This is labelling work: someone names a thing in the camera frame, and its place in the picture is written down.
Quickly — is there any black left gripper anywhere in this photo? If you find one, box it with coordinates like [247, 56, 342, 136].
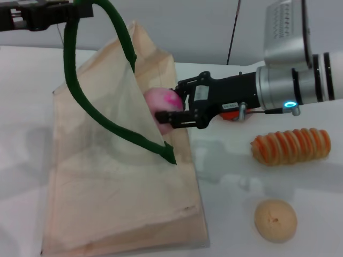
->
[0, 0, 94, 32]

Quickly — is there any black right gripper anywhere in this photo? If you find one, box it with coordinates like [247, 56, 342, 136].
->
[155, 71, 262, 130]

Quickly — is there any pink toy peach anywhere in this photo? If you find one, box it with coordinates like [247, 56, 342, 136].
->
[143, 87, 185, 134]

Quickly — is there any cream handbag with green handles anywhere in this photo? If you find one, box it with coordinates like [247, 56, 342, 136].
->
[40, 0, 211, 255]

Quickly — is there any orange pear-shaped toy fruit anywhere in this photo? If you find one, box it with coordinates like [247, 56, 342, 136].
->
[219, 71, 252, 122]

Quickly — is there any orange striped bread roll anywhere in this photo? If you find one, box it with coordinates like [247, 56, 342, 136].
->
[250, 128, 332, 167]

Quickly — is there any round tan bun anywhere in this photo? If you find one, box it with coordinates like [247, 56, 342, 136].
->
[253, 198, 298, 244]

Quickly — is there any right arm cable with connectors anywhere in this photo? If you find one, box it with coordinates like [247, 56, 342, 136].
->
[237, 101, 301, 122]

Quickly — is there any silver ribbed wrist camera box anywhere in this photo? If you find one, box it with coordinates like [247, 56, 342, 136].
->
[263, 0, 314, 71]

